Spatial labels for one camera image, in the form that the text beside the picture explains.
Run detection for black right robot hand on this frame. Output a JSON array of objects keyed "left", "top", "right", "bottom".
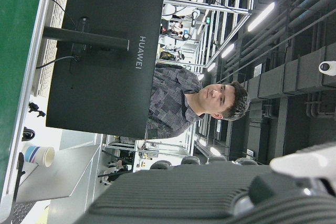
[{"left": 76, "top": 142, "right": 336, "bottom": 224}]

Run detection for person in patterned shirt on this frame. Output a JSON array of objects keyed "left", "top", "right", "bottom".
[{"left": 145, "top": 63, "right": 251, "bottom": 140}]

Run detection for grey laptop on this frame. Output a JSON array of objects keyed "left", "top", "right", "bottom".
[{"left": 15, "top": 144, "right": 102, "bottom": 204}]

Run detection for black Huawei monitor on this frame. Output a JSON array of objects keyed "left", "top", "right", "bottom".
[{"left": 43, "top": 0, "right": 167, "bottom": 140}]

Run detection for paper cup blue stripes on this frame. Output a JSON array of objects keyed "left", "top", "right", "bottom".
[{"left": 20, "top": 144, "right": 56, "bottom": 168}]

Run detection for short ceiling light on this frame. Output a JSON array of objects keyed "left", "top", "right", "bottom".
[{"left": 221, "top": 42, "right": 236, "bottom": 59}]

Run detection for white keyboard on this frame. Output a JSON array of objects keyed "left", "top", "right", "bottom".
[{"left": 33, "top": 0, "right": 69, "bottom": 99}]

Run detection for long ceiling light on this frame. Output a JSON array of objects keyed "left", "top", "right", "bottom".
[{"left": 247, "top": 2, "right": 276, "bottom": 32}]

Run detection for black monitor cable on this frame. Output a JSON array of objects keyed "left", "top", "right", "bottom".
[{"left": 35, "top": 54, "right": 80, "bottom": 70}]

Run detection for white security camera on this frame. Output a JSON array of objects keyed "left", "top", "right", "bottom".
[{"left": 318, "top": 60, "right": 336, "bottom": 76}]

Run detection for green conveyor belt aluminium frame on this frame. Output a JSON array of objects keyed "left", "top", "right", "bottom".
[{"left": 0, "top": 0, "right": 57, "bottom": 201}]

